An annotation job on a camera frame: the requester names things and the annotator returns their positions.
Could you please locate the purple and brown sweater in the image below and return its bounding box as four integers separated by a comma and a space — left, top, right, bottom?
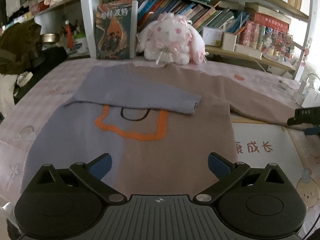
22, 64, 295, 196

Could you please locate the pink cartoon table mat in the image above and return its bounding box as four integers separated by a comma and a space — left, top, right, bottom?
0, 55, 320, 215

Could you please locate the red book on shelf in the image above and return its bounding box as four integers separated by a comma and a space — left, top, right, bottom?
253, 12, 290, 33

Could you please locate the white pen holder box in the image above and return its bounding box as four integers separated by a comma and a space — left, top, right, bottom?
221, 32, 238, 51

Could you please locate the white storage box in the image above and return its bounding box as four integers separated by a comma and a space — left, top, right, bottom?
202, 27, 224, 47

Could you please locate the row of leaning books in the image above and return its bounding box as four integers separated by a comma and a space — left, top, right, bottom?
137, 0, 250, 33

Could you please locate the silver metal bowl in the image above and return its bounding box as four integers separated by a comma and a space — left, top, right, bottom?
40, 33, 60, 44

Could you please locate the pink white plush bunny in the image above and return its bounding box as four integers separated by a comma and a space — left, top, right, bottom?
136, 12, 208, 65

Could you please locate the brown knit garment pile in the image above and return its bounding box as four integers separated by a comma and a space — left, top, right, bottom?
1, 20, 41, 75

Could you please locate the Harry Potter book box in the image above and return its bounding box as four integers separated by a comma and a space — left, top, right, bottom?
95, 0, 138, 60

